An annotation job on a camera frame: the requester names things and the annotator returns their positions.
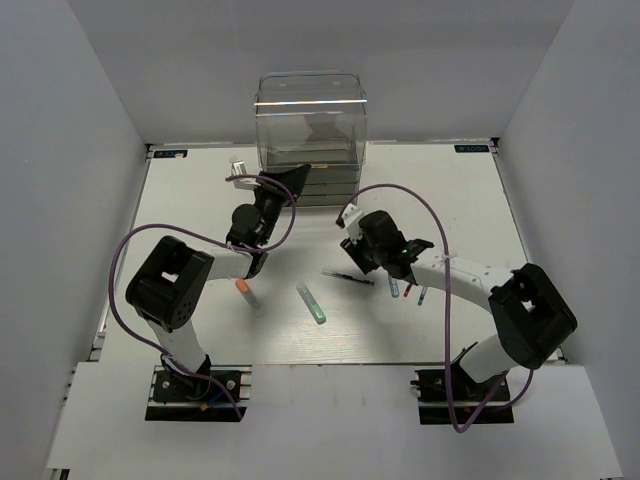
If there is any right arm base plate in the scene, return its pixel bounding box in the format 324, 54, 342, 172
410, 369, 514, 426

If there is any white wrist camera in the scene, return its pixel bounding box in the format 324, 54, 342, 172
336, 203, 364, 244
225, 156, 260, 191

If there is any orange utility knife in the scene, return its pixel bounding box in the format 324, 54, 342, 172
235, 279, 263, 317

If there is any purple ink pen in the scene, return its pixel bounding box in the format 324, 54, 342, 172
321, 269, 375, 286

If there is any green utility knife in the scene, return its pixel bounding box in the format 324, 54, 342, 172
296, 282, 326, 325

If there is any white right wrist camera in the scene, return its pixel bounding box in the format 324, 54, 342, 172
336, 203, 364, 244

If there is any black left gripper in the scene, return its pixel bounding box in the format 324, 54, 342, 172
252, 163, 310, 246

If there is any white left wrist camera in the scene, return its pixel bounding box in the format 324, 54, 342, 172
225, 156, 260, 191

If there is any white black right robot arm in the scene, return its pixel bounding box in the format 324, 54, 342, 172
336, 204, 578, 399

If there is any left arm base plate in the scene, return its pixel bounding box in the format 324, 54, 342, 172
145, 365, 252, 423

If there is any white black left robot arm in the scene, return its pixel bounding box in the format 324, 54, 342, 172
125, 164, 311, 399

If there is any green ink pen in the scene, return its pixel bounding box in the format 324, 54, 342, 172
417, 286, 427, 306

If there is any clear plastic drawer organizer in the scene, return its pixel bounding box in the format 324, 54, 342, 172
254, 71, 367, 207

